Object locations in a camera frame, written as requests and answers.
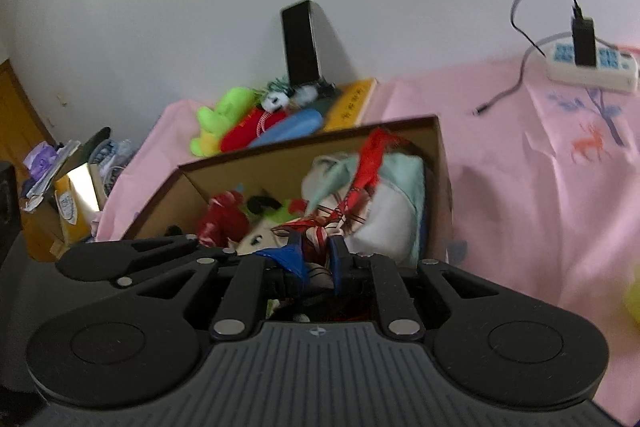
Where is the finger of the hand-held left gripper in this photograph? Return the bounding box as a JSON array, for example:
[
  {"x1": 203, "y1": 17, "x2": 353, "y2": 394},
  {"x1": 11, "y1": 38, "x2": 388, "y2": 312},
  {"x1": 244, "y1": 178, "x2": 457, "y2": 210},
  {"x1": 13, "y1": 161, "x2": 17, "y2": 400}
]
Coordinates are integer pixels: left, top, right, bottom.
[{"x1": 55, "y1": 234, "x2": 200, "y2": 286}]

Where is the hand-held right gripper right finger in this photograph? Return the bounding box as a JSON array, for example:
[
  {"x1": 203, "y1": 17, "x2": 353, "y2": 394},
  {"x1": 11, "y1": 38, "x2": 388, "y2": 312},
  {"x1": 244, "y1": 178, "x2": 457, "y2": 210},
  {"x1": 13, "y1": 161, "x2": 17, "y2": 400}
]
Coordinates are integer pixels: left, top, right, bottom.
[{"x1": 327, "y1": 237, "x2": 501, "y2": 341}]

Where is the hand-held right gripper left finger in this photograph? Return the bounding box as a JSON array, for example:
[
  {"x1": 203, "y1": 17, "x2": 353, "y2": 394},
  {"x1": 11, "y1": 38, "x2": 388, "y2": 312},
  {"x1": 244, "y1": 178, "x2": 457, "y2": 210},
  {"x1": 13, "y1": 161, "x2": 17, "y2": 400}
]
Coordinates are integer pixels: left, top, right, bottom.
[{"x1": 135, "y1": 244, "x2": 309, "y2": 342}]

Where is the brown cardboard box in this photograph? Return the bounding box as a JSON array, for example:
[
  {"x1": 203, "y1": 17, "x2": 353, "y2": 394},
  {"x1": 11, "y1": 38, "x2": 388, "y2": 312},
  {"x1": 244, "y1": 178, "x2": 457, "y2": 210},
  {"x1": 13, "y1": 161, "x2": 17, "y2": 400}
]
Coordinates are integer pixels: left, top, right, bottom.
[{"x1": 120, "y1": 116, "x2": 454, "y2": 266}]

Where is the beige plush doll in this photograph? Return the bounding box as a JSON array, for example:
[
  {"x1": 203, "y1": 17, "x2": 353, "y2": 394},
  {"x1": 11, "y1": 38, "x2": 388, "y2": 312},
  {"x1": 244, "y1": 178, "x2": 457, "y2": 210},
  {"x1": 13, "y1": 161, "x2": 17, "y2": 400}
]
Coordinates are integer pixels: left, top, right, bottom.
[{"x1": 235, "y1": 224, "x2": 287, "y2": 258}]

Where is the green black plush toy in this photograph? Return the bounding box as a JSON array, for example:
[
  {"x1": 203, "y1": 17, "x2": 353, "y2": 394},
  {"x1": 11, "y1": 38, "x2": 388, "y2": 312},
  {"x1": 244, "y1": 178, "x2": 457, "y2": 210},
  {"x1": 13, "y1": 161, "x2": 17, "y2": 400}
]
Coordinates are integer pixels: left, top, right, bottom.
[{"x1": 245, "y1": 194, "x2": 307, "y2": 226}]

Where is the yellow paper bag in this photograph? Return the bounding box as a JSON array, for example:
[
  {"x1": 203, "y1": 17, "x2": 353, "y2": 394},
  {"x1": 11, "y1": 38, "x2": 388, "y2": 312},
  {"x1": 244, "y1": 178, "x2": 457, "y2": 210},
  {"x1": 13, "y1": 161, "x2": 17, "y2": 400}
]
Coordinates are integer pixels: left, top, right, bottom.
[{"x1": 54, "y1": 162, "x2": 104, "y2": 244}]

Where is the dark red plush toy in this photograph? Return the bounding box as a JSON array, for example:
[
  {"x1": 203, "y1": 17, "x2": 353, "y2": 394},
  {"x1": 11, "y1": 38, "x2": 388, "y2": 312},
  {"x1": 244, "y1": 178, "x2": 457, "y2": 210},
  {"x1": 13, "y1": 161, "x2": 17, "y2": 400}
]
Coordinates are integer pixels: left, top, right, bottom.
[{"x1": 197, "y1": 190, "x2": 251, "y2": 251}]

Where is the white mint plush pillow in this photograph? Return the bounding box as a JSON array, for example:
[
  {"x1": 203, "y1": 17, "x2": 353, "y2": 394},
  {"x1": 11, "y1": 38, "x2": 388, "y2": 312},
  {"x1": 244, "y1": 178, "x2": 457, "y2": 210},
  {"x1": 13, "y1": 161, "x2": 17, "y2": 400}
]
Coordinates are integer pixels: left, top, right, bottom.
[{"x1": 301, "y1": 153, "x2": 427, "y2": 269}]

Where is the pile of clothes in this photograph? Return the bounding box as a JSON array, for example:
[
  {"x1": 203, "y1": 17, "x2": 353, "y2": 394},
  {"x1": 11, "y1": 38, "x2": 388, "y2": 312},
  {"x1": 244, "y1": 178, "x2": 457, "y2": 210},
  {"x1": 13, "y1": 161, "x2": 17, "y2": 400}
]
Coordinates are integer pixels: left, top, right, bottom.
[{"x1": 87, "y1": 127, "x2": 139, "y2": 198}]

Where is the purple tissue pack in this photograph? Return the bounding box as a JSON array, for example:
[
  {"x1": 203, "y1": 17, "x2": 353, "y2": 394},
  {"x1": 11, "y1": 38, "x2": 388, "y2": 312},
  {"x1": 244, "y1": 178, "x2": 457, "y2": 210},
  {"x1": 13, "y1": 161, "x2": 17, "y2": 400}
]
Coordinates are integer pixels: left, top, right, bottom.
[{"x1": 22, "y1": 143, "x2": 62, "y2": 174}]

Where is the blue plush toy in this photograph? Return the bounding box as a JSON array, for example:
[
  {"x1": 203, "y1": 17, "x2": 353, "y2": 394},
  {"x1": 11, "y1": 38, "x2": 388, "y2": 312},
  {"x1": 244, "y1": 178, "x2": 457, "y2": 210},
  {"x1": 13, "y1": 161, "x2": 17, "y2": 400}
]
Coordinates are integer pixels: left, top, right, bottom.
[{"x1": 247, "y1": 108, "x2": 324, "y2": 149}]

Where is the panda plush toy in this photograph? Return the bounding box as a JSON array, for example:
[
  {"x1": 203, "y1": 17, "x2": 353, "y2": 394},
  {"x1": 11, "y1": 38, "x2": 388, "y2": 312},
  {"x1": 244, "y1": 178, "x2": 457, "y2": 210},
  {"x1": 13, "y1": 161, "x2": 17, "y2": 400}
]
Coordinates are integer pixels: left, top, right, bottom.
[{"x1": 252, "y1": 77, "x2": 322, "y2": 112}]

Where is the wooden door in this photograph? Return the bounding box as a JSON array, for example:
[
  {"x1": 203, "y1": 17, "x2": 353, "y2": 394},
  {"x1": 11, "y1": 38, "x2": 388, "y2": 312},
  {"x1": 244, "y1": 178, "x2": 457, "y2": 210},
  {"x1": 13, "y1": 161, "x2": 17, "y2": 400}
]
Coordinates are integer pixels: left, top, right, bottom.
[{"x1": 0, "y1": 59, "x2": 56, "y2": 264}]

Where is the yellow book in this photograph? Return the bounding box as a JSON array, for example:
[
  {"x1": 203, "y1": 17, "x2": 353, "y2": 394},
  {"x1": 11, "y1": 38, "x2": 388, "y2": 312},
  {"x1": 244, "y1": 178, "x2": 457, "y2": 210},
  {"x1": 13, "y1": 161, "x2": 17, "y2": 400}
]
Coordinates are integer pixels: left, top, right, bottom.
[{"x1": 322, "y1": 78, "x2": 379, "y2": 132}]

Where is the pink printed bedsheet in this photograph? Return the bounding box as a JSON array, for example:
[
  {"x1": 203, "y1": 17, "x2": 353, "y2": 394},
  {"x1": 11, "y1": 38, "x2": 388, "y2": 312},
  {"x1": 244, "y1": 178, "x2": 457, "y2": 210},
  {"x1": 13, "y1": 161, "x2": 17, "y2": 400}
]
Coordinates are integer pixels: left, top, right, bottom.
[{"x1": 95, "y1": 42, "x2": 640, "y2": 424}]

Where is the black smartphone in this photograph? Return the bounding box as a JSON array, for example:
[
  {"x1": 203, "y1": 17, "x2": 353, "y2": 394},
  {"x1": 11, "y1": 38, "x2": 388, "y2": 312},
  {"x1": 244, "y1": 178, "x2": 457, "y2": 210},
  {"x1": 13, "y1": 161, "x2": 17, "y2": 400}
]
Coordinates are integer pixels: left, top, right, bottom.
[{"x1": 281, "y1": 0, "x2": 324, "y2": 86}]

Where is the yellow-green plush toy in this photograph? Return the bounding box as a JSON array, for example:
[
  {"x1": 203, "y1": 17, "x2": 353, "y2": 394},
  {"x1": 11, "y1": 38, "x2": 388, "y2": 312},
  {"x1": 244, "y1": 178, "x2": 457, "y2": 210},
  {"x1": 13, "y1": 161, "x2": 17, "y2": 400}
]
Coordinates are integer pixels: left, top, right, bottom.
[{"x1": 623, "y1": 277, "x2": 640, "y2": 324}]

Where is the white power strip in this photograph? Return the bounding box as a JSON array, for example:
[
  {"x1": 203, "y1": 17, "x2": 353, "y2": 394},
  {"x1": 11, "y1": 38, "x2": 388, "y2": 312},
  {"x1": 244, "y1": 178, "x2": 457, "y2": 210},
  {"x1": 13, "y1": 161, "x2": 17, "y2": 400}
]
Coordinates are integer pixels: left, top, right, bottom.
[{"x1": 545, "y1": 43, "x2": 640, "y2": 94}]

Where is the black charger adapter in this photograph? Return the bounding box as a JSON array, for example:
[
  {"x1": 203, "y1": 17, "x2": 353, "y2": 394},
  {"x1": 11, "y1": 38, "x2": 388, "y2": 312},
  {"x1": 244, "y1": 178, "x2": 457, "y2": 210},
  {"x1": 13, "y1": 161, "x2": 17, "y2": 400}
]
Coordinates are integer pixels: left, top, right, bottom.
[{"x1": 571, "y1": 18, "x2": 596, "y2": 68}]

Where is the black charging cable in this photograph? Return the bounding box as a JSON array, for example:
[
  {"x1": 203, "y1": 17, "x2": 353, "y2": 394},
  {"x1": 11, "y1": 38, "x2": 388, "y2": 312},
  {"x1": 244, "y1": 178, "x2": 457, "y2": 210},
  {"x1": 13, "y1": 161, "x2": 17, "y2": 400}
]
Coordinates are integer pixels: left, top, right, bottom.
[{"x1": 472, "y1": 0, "x2": 584, "y2": 116}]

